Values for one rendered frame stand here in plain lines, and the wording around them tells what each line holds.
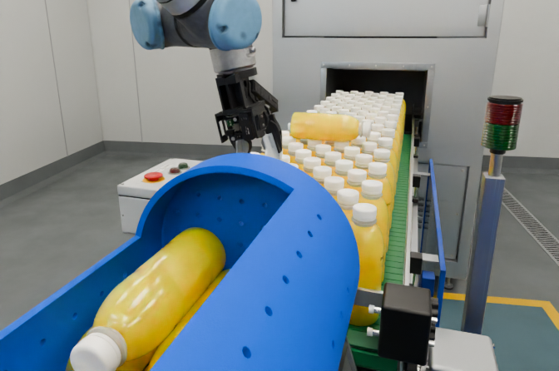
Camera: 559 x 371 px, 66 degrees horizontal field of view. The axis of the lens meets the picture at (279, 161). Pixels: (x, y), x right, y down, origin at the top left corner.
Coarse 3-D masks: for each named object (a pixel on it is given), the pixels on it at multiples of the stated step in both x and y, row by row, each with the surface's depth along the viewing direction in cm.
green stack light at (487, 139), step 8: (488, 128) 84; (496, 128) 83; (504, 128) 82; (512, 128) 82; (488, 136) 85; (496, 136) 83; (504, 136) 83; (512, 136) 83; (488, 144) 85; (496, 144) 84; (504, 144) 83; (512, 144) 83
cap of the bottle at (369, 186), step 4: (368, 180) 84; (372, 180) 84; (364, 184) 81; (368, 184) 81; (372, 184) 81; (376, 184) 81; (380, 184) 81; (364, 188) 81; (368, 188) 81; (372, 188) 80; (376, 188) 80; (380, 188) 81; (364, 192) 82; (368, 192) 81; (372, 192) 81; (376, 192) 81; (380, 192) 81
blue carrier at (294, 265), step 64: (192, 192) 57; (256, 192) 54; (320, 192) 50; (128, 256) 53; (256, 256) 34; (320, 256) 41; (64, 320) 44; (192, 320) 25; (256, 320) 29; (320, 320) 35
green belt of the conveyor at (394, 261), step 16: (400, 160) 171; (400, 176) 151; (400, 192) 136; (400, 208) 123; (400, 224) 113; (400, 240) 104; (400, 256) 96; (384, 272) 90; (400, 272) 90; (352, 336) 71; (368, 336) 71; (352, 352) 70; (368, 352) 70; (368, 368) 71; (384, 368) 69
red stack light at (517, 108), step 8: (488, 104) 84; (496, 104) 82; (504, 104) 82; (520, 104) 82; (488, 112) 84; (496, 112) 82; (504, 112) 82; (512, 112) 81; (520, 112) 82; (488, 120) 84; (496, 120) 83; (504, 120) 82; (512, 120) 82; (520, 120) 83
